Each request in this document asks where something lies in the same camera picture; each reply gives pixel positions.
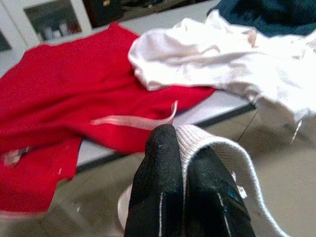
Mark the white table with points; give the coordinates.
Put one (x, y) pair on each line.
(217, 108)

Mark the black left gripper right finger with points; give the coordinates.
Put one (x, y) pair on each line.
(212, 197)

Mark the crumpled white shirt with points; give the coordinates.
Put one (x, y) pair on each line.
(222, 61)

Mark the white glass-door cabinet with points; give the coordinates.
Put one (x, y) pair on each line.
(14, 24)

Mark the white blouse with dark buttons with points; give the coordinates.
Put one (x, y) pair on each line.
(187, 140)

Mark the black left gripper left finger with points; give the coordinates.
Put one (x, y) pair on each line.
(158, 185)

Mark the tall black speaker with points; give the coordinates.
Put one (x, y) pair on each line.
(103, 12)

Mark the red polo shirt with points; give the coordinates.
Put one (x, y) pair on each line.
(74, 86)

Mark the blue jeans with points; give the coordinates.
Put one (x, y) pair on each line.
(271, 14)

